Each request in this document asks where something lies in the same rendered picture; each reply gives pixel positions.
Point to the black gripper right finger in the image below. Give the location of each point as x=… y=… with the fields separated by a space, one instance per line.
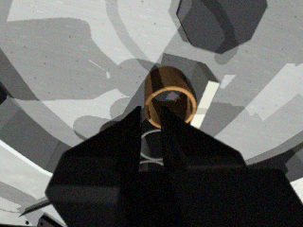
x=194 y=150

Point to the bronze bushing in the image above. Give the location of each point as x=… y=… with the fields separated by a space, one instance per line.
x=162 y=79

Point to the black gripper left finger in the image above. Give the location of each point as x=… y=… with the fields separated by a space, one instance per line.
x=109 y=148

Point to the grey metal bushing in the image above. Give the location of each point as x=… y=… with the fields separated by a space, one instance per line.
x=150 y=166
x=151 y=143
x=106 y=125

